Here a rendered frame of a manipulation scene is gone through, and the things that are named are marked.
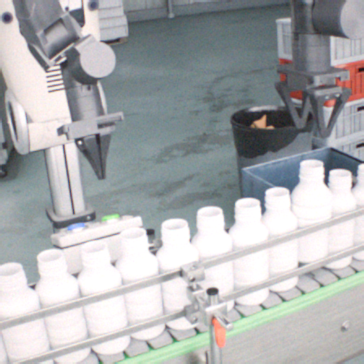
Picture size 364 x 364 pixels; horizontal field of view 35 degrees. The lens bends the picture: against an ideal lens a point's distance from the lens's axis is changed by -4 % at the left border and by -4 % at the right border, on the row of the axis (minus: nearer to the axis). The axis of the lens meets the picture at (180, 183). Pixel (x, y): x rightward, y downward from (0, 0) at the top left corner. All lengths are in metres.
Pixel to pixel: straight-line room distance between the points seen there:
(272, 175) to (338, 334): 0.71
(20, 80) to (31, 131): 0.12
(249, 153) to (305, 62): 2.23
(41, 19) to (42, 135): 0.44
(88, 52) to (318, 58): 0.34
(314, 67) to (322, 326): 0.43
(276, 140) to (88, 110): 2.10
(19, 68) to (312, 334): 0.79
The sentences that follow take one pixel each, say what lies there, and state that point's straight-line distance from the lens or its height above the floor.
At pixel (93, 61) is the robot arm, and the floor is 1.38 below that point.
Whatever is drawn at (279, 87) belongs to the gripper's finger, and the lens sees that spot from 0.90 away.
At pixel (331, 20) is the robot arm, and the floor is 1.43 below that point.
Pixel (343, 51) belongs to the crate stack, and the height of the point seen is 0.95.
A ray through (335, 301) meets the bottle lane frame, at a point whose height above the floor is 0.97.
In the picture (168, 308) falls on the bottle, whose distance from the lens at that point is 0.87.
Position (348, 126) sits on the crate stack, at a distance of 3.40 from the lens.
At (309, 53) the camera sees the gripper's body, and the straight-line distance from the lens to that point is 0.85.
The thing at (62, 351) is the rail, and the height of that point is 1.04.
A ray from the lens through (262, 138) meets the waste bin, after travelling 2.99.
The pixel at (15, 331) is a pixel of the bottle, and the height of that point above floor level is 1.09.
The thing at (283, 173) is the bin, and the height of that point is 0.91.
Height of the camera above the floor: 1.53
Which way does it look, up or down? 22 degrees down
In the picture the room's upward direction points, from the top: 5 degrees counter-clockwise
